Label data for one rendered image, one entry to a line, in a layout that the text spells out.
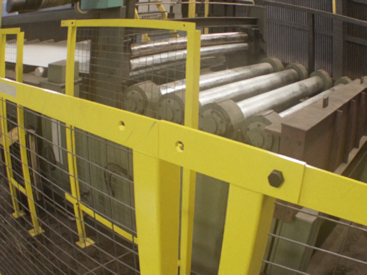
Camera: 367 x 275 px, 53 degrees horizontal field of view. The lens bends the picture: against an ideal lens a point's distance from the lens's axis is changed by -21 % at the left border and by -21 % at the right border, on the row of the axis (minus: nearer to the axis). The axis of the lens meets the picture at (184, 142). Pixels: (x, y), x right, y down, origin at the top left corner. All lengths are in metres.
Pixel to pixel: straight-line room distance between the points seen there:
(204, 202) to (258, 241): 2.40
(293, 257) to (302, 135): 0.87
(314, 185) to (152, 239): 0.30
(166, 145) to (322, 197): 0.23
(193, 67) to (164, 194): 1.55
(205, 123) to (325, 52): 9.33
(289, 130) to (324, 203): 1.86
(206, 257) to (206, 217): 0.36
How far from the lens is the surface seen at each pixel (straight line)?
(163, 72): 4.25
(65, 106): 0.75
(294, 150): 2.35
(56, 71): 3.94
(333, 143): 2.95
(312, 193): 0.49
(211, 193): 2.90
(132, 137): 0.63
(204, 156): 0.54
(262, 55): 5.03
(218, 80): 3.85
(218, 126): 2.75
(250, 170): 0.51
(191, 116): 2.21
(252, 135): 2.61
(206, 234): 3.08
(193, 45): 2.13
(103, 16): 3.29
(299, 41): 12.20
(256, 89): 3.74
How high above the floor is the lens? 2.04
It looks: 21 degrees down
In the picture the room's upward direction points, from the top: 2 degrees clockwise
